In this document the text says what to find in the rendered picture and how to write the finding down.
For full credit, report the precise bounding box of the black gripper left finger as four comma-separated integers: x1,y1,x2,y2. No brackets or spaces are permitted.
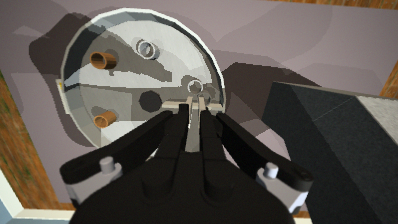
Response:
59,97,193,209

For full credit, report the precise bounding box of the bronze bushing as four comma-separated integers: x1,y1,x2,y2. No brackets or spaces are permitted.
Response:
94,111,116,128
90,52,117,69

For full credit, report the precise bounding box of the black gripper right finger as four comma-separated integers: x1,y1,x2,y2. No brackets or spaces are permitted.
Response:
198,97,314,215

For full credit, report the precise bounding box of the grey metal ring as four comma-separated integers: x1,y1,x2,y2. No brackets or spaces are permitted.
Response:
138,41,160,60
188,79,203,95
197,90,212,107

